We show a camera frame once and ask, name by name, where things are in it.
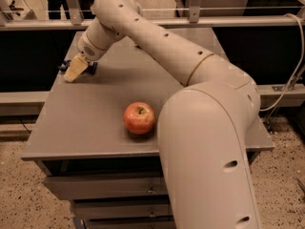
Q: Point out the blue rxbar blueberry bar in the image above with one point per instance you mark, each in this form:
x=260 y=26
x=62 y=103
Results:
x=91 y=69

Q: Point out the red apple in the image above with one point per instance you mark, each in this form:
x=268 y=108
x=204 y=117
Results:
x=139 y=118

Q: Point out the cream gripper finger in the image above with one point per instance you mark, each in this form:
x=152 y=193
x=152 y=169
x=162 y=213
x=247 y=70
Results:
x=76 y=67

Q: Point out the grey drawer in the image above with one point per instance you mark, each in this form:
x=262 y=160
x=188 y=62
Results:
x=156 y=223
x=111 y=185
x=123 y=208

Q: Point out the grey metal railing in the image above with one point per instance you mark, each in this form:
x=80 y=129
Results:
x=32 y=15

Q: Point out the grey drawer cabinet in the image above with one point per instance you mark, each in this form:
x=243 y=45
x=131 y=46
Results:
x=80 y=130

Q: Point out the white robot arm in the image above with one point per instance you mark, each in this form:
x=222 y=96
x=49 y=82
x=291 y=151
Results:
x=202 y=127

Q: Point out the middle grey drawer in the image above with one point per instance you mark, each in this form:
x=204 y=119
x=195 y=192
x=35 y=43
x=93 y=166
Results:
x=123 y=208

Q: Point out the top grey drawer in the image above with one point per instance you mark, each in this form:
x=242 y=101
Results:
x=111 y=185

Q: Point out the bottom grey drawer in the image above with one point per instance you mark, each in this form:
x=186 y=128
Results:
x=156 y=223

